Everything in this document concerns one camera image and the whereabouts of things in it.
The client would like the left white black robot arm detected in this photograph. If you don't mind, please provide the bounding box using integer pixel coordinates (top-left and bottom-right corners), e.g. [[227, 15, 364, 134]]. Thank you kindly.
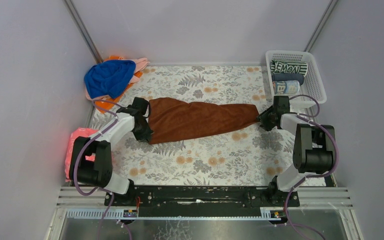
[[69, 97, 153, 196]]

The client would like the floral table mat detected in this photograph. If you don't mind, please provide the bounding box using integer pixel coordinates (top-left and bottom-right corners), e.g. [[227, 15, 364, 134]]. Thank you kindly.
[[112, 66, 295, 186]]

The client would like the orange blue rabbit towel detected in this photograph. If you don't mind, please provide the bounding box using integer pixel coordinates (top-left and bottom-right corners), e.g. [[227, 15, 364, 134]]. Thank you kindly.
[[272, 80, 300, 96]]

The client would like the brown towel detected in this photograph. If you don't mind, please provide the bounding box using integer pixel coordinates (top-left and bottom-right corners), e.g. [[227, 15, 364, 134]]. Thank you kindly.
[[148, 97, 259, 145]]

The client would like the dark blue rolled towel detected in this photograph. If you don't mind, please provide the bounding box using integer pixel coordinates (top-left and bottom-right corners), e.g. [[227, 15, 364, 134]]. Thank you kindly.
[[271, 73, 305, 86]]

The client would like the purple cable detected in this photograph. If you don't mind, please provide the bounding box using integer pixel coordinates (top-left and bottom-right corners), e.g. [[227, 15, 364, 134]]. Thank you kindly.
[[283, 94, 340, 240], [72, 99, 127, 240]]

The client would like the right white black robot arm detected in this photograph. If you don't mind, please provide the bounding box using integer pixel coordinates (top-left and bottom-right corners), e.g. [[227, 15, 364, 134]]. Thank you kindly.
[[257, 95, 339, 193]]

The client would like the light pink towel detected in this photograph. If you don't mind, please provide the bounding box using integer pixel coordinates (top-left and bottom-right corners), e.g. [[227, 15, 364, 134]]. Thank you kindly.
[[85, 59, 150, 102]]

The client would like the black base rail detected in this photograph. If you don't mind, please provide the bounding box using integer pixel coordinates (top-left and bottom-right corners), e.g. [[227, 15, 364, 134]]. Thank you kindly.
[[104, 185, 300, 218]]

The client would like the pink patterned towel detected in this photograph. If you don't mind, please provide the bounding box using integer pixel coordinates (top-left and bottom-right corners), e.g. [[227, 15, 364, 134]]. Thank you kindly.
[[65, 128, 113, 188]]

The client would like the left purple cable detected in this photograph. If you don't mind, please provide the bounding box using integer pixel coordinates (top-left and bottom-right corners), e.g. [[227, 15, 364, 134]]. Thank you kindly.
[[72, 99, 127, 240]]

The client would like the striped lemon rolled towel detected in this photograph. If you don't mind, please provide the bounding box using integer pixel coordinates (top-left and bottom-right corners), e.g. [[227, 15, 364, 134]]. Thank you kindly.
[[270, 59, 309, 77]]

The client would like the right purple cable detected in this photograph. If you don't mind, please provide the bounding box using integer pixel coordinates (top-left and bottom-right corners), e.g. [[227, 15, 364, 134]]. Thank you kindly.
[[283, 94, 340, 240]]

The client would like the white plastic basket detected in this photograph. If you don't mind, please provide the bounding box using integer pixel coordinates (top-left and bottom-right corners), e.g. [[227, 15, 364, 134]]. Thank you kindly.
[[265, 50, 327, 104]]

